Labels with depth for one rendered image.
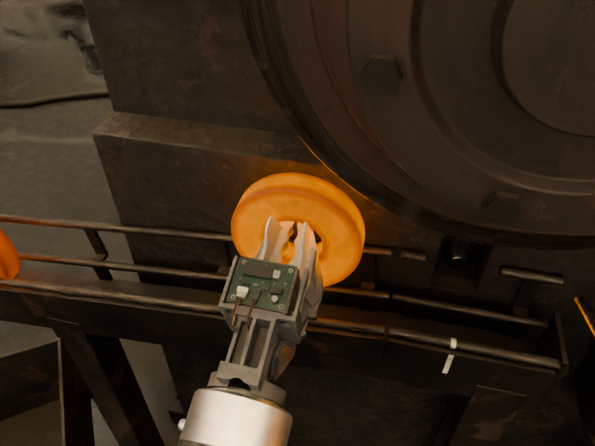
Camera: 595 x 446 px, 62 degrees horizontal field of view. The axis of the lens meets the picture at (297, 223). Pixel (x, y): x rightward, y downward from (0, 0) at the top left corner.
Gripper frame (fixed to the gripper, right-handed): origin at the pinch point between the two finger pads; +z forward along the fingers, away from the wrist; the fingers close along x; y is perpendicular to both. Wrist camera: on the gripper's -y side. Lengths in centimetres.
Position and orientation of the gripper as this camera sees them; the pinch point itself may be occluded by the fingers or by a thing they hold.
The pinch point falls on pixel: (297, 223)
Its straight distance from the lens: 55.8
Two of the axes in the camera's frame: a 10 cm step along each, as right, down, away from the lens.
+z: 2.3, -8.4, 4.9
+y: -0.6, -5.2, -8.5
